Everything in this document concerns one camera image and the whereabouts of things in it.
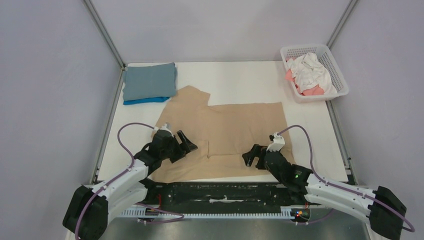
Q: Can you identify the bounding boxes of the white t shirt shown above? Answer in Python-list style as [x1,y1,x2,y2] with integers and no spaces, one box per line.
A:
[285,52,337,96]

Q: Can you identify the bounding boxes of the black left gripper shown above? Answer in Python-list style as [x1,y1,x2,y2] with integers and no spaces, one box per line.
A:
[160,131,198,164]

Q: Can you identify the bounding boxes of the white slotted cable duct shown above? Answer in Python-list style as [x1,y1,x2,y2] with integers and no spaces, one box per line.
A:
[117,205,307,221]

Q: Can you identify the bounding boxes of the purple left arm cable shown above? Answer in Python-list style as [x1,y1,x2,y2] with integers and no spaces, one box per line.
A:
[74,122,185,240]

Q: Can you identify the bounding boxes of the folded grey-blue t shirt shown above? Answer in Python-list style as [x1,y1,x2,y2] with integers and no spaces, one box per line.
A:
[122,62,177,101]

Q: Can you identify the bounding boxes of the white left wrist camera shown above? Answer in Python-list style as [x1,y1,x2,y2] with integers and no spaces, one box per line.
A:
[159,122,173,135]

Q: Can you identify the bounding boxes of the beige t shirt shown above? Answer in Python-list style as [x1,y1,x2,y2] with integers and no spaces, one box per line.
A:
[150,86,295,183]

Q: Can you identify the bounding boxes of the white plastic laundry basket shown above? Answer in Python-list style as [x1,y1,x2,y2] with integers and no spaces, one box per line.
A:
[280,44,349,103]

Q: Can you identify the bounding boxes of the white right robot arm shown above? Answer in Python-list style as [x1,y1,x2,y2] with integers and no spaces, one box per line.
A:
[242,144,407,240]

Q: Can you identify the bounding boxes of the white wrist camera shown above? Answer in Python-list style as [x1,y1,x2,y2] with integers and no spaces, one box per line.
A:
[159,122,173,135]
[266,132,286,152]

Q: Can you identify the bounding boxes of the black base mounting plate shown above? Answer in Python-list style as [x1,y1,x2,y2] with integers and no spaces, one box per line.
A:
[142,181,305,214]

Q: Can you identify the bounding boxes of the folded bright blue t shirt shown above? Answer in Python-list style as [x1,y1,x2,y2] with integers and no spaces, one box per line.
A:
[123,96,170,106]

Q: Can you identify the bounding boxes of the pink t shirt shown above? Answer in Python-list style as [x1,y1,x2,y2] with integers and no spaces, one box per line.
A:
[285,57,325,96]

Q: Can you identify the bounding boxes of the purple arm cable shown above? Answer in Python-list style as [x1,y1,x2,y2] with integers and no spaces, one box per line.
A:
[74,122,185,240]
[276,124,416,233]

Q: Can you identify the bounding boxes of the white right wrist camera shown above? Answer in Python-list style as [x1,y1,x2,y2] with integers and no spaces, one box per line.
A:
[266,132,286,152]

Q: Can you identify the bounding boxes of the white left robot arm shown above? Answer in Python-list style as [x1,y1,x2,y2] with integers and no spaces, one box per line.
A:
[62,129,198,240]

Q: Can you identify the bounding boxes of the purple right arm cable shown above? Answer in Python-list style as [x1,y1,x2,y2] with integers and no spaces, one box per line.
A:
[276,124,416,233]

